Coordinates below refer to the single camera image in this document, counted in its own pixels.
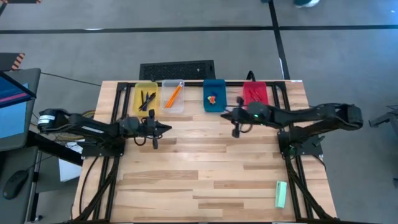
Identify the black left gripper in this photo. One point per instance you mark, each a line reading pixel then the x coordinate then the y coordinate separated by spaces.
pixel 146 127

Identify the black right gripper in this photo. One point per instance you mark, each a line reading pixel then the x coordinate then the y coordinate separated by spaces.
pixel 241 116

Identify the red eraser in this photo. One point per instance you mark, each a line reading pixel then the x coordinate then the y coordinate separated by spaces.
pixel 214 100

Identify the yellow eraser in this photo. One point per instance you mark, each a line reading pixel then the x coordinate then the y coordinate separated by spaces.
pixel 210 99

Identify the blue pen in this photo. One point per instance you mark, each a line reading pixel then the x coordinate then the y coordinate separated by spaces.
pixel 146 101

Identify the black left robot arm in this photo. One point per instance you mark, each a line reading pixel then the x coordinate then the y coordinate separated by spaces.
pixel 87 126

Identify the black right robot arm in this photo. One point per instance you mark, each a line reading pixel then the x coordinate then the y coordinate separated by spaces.
pixel 311 115

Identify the clear plastic bin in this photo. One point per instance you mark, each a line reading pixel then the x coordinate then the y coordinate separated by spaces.
pixel 178 105

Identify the blue plastic bin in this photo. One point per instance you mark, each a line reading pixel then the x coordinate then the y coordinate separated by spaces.
pixel 217 87

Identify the yellow plastic bin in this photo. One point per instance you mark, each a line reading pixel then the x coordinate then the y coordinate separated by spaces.
pixel 136 107

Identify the red plastic bin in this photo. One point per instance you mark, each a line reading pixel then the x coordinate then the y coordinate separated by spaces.
pixel 262 88

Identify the black perforated floor mat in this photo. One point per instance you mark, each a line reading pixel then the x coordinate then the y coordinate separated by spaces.
pixel 177 70

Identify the large green eraser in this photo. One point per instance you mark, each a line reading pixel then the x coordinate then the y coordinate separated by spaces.
pixel 281 194

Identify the black floor tape strip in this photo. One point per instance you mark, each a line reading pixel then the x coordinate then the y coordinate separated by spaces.
pixel 155 29
pixel 277 37

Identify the white box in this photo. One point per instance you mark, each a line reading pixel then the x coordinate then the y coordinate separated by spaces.
pixel 70 171

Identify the black diagonal desk bar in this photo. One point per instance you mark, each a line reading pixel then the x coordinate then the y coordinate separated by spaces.
pixel 56 152

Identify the person's shoe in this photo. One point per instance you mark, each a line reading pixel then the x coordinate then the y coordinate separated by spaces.
pixel 306 2

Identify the monitor with blue screen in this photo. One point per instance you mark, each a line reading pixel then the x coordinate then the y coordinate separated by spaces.
pixel 12 118

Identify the grey stand legs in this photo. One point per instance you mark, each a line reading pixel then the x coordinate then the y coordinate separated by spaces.
pixel 385 117

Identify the black computer mouse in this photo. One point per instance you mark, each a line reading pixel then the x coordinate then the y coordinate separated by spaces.
pixel 14 184

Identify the black orange-striped floor mat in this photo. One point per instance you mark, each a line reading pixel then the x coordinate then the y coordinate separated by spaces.
pixel 18 1
pixel 9 60

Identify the dark operator desk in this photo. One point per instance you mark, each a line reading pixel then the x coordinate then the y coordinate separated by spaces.
pixel 18 214

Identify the black aluminium rig frame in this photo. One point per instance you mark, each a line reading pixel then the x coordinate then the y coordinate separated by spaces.
pixel 196 83

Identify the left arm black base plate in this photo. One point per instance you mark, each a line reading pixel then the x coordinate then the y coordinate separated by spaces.
pixel 93 152

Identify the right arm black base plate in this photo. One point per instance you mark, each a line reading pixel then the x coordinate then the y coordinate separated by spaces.
pixel 312 149

